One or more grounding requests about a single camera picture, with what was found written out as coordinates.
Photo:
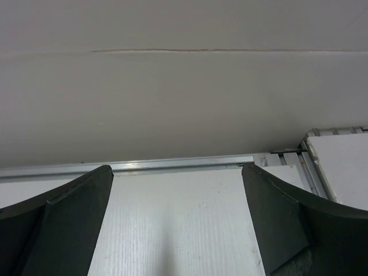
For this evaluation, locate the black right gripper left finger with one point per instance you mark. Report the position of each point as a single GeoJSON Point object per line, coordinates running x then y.
{"type": "Point", "coordinates": [55, 232]}

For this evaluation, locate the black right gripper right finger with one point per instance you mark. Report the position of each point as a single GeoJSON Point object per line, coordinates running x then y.
{"type": "Point", "coordinates": [300, 233]}

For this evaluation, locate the white foam board block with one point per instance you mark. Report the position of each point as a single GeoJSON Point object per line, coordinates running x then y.
{"type": "Point", "coordinates": [339, 156]}

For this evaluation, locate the aluminium rail at back edge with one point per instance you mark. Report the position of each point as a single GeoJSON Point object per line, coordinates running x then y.
{"type": "Point", "coordinates": [68, 169]}

